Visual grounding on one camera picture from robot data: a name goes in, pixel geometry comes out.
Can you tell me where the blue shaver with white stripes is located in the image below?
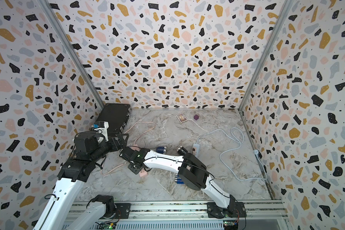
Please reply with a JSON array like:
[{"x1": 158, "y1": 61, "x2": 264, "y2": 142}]
[{"x1": 156, "y1": 146, "x2": 167, "y2": 154}]

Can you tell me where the pink power strip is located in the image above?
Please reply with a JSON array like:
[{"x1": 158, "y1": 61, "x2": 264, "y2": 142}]
[{"x1": 139, "y1": 169, "x2": 148, "y2": 178}]

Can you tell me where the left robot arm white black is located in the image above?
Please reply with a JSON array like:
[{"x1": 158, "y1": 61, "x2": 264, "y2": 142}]
[{"x1": 34, "y1": 131, "x2": 131, "y2": 230}]

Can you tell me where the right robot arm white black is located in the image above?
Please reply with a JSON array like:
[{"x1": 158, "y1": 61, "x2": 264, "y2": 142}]
[{"x1": 119, "y1": 147, "x2": 247, "y2": 219}]

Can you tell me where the black briefcase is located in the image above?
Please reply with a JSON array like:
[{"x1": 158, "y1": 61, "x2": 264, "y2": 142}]
[{"x1": 96, "y1": 103, "x2": 131, "y2": 137}]

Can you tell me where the pink charger far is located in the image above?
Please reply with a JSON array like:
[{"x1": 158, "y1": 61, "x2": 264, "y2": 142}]
[{"x1": 192, "y1": 146, "x2": 199, "y2": 155}]

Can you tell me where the card box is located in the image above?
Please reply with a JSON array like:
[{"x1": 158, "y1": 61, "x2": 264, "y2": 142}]
[{"x1": 176, "y1": 113, "x2": 187, "y2": 123}]

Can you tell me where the grey-blue power strip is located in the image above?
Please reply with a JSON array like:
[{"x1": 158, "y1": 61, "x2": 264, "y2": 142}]
[{"x1": 192, "y1": 143, "x2": 200, "y2": 157}]

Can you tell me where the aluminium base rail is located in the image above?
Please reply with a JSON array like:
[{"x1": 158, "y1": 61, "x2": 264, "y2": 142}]
[{"x1": 45, "y1": 199, "x2": 291, "y2": 230}]

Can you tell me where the grey-blue power strip cable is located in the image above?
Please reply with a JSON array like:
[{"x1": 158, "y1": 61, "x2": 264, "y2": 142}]
[{"x1": 196, "y1": 126, "x2": 268, "y2": 182}]

